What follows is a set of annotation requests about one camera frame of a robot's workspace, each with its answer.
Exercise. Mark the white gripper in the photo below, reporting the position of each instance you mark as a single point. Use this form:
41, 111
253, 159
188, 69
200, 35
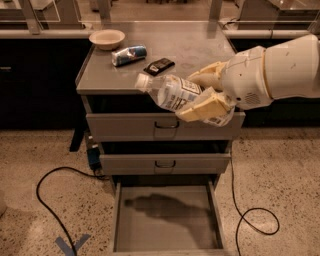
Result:
246, 77

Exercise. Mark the clear plastic water bottle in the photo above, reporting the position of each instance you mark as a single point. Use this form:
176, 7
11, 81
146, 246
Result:
171, 93

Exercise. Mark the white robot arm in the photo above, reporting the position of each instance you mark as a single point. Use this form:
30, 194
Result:
292, 69

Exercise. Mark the grey top drawer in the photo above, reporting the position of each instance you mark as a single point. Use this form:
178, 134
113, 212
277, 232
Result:
124, 127

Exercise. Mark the grey drawer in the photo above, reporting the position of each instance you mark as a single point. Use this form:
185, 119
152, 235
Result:
124, 127
167, 220
143, 164

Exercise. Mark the grey middle drawer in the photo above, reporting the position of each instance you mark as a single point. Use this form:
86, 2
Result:
143, 164

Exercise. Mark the grey drawer cabinet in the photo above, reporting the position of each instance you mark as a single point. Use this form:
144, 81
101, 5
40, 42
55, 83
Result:
105, 88

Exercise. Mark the grey bottom drawer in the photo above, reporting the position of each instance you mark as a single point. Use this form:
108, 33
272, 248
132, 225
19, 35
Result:
167, 220

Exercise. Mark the black snack packet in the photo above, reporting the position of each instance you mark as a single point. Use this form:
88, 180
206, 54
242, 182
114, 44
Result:
158, 66

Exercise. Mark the blue silver crushed can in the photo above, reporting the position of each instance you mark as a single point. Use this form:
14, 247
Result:
128, 55

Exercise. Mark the white ceramic bowl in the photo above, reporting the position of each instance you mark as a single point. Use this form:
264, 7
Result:
108, 39

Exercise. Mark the blue power adapter box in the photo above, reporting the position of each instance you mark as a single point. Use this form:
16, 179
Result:
93, 155

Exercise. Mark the black top drawer handle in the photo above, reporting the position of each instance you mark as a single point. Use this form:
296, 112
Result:
160, 125

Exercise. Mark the black drawer handle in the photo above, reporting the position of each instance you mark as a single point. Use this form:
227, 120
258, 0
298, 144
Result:
165, 164
160, 125

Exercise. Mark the black middle drawer handle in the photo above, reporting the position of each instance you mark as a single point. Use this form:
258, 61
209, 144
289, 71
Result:
165, 164

